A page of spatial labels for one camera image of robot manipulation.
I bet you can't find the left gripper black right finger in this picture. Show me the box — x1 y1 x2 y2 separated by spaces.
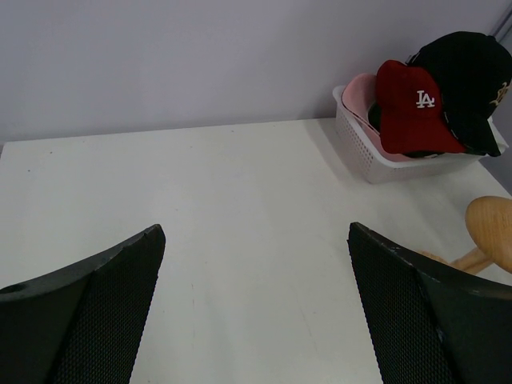
347 222 511 383

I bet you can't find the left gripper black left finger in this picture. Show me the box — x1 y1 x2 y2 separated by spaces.
1 224 166 383

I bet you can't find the wooden hat stand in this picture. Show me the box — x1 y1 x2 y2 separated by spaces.
418 196 511 274

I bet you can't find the red LA baseball cap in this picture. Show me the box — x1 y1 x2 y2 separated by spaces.
375 60 466 154

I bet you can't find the dark green NY baseball cap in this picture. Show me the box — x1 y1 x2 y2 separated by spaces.
368 102 442 158

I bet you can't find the black baseball cap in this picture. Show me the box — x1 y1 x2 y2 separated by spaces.
406 31 511 157

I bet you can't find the white perforated plastic basket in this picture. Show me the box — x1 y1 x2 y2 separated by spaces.
332 84 506 186

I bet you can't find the pink baseball cap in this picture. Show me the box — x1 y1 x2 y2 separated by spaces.
341 74 411 162

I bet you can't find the right aluminium frame post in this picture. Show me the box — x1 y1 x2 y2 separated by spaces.
490 2 512 40

